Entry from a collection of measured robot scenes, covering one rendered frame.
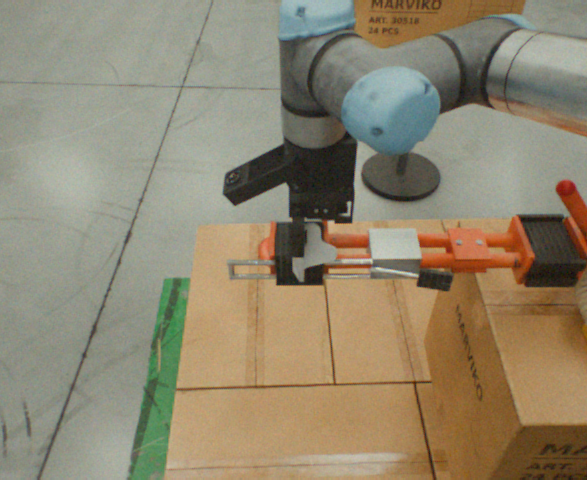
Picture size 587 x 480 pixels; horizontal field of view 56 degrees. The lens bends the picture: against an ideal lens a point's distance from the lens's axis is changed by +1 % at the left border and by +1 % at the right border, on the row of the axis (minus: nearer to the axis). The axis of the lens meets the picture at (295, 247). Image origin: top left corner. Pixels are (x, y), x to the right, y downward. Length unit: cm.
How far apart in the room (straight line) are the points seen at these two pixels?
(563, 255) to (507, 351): 17
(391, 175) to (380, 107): 237
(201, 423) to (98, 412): 78
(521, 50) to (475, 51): 5
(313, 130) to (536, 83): 23
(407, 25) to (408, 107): 178
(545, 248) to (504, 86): 35
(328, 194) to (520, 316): 41
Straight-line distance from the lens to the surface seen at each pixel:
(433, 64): 53
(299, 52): 57
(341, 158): 66
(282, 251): 76
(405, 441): 137
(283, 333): 150
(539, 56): 52
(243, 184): 68
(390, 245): 78
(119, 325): 230
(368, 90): 49
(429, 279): 77
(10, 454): 214
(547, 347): 92
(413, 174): 287
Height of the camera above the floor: 177
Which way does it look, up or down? 46 degrees down
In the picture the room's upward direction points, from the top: straight up
